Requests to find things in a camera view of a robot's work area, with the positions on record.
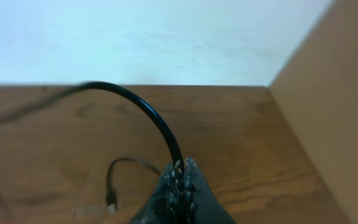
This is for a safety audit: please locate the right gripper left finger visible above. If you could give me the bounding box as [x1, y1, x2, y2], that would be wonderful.
[129, 163, 182, 224]

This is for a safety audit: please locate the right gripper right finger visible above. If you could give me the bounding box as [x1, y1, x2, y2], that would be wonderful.
[181, 157, 237, 224]

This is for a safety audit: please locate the black usb cable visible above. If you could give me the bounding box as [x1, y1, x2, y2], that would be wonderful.
[0, 81, 185, 175]
[106, 157, 162, 215]

